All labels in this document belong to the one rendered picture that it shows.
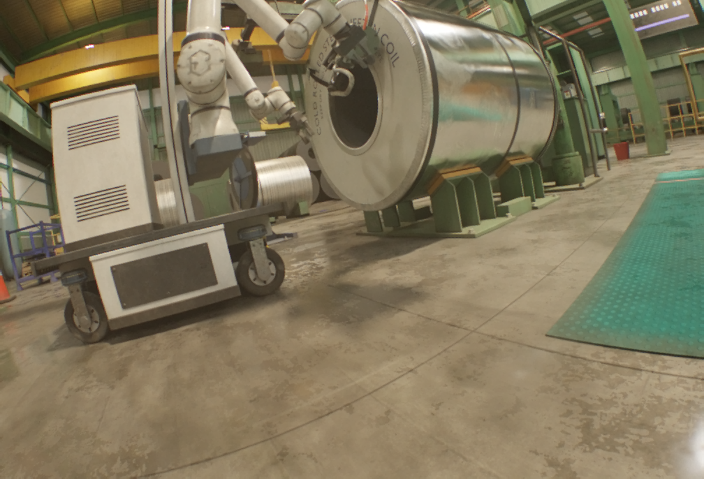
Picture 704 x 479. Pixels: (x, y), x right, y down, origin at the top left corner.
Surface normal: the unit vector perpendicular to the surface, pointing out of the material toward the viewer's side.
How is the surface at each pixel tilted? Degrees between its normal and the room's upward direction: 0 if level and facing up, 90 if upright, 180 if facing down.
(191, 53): 93
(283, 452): 0
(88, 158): 90
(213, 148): 90
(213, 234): 90
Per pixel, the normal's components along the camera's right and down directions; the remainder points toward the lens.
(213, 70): 0.43, 0.13
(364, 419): -0.21, -0.98
